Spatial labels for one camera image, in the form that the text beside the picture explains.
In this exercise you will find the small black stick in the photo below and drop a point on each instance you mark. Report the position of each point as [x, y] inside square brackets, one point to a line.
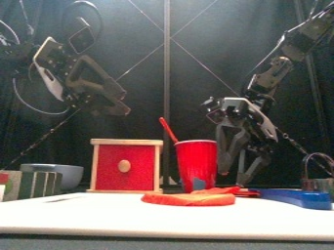
[59, 199]

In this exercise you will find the red plastic cup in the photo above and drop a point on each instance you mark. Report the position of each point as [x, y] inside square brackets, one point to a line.
[195, 162]

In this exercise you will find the metal frame pole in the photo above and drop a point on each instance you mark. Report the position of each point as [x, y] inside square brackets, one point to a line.
[166, 65]

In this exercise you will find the red plastic spoon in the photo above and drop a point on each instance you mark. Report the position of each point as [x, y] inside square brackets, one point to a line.
[167, 128]

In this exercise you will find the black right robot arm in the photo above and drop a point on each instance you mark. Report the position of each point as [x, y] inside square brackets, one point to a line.
[305, 35]

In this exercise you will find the wooden box with red panel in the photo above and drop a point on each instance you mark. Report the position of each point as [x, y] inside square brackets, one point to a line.
[108, 162]

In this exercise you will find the striped rectangular toy block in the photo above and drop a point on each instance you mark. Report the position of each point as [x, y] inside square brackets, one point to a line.
[39, 184]

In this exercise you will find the blue bowl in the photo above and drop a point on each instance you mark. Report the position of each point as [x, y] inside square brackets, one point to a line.
[70, 175]

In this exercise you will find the white cutting board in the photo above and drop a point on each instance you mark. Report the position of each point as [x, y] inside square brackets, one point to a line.
[130, 218]

